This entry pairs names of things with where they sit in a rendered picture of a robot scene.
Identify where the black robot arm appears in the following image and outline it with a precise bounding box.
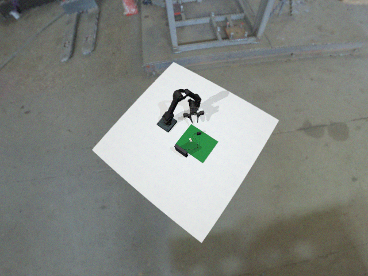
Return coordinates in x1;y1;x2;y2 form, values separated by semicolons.
162;89;202;127

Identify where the green circuit board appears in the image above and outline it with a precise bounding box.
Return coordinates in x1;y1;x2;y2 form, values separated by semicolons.
176;125;218;163

